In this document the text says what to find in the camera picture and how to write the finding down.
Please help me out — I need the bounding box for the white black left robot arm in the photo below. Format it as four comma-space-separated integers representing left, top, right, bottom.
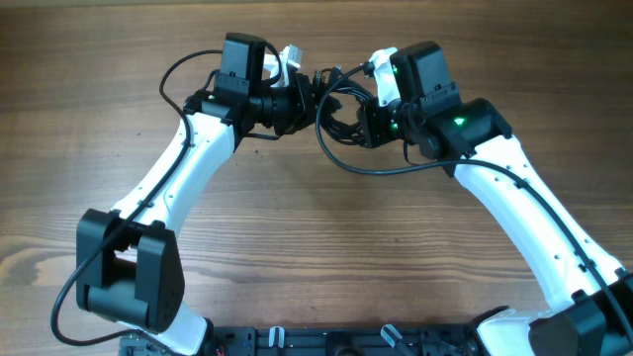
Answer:
70, 33, 339, 355

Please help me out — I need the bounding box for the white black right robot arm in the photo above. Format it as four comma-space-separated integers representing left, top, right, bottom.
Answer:
359, 42, 632, 355

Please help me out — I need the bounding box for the black USB cable bundle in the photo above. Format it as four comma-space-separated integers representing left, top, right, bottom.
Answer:
312, 66, 377, 147

